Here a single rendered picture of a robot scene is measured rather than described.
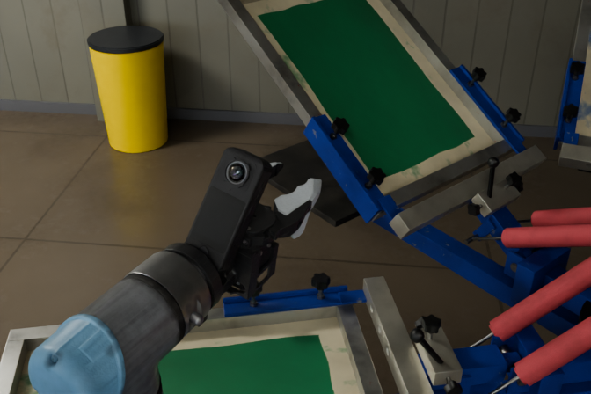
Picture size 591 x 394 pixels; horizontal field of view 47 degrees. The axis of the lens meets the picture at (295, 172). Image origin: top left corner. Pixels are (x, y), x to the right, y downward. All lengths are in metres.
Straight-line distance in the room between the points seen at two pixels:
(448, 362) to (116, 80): 3.22
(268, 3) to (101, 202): 2.21
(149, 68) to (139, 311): 3.71
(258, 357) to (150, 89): 2.94
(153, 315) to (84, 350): 0.06
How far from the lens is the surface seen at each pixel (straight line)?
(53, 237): 3.78
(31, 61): 5.14
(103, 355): 0.55
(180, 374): 1.54
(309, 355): 1.56
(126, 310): 0.57
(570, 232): 1.61
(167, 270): 0.60
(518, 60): 4.61
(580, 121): 2.24
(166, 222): 3.74
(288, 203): 0.71
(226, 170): 0.63
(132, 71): 4.21
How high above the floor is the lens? 2.06
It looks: 30 degrees down
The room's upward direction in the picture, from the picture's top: straight up
